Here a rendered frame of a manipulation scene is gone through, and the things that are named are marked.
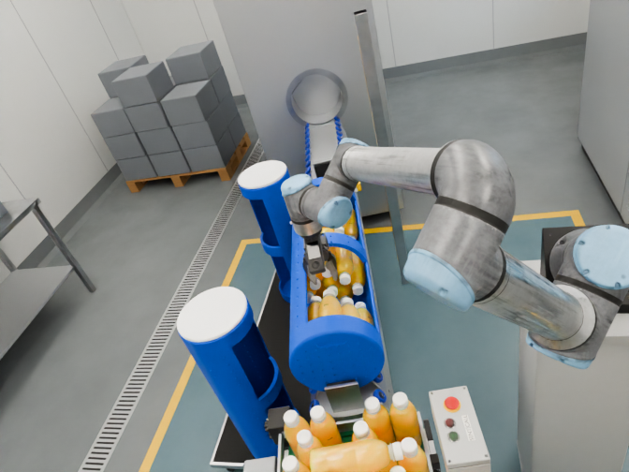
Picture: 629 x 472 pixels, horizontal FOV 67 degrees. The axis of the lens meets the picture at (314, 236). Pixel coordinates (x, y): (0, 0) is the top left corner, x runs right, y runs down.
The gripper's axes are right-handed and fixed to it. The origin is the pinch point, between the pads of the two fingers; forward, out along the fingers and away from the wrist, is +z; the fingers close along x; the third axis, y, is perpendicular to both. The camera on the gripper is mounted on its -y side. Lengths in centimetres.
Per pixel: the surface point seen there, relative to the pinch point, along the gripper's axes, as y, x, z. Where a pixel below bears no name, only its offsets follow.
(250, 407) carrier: 2, 46, 61
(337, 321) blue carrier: -19.2, -3.0, -1.0
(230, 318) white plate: 10.4, 39.7, 17.9
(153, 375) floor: 82, 138, 121
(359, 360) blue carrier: -22.8, -6.5, 12.7
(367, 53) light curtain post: 119, -33, -30
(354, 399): -27.7, -2.1, 24.1
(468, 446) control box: -54, -30, 12
